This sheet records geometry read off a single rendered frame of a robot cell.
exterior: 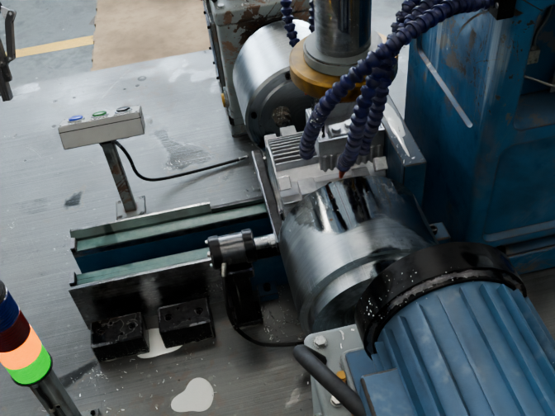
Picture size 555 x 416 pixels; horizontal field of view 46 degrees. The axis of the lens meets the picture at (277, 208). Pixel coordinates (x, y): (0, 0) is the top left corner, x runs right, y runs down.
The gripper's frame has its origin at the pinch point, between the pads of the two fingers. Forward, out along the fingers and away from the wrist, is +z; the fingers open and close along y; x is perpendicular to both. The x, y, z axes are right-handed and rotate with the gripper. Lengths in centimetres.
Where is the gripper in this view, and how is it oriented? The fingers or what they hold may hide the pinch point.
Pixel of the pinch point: (2, 82)
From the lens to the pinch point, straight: 145.8
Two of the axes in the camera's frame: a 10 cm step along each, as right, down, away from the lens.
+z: 1.6, 9.1, 3.8
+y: 9.8, -2.0, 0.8
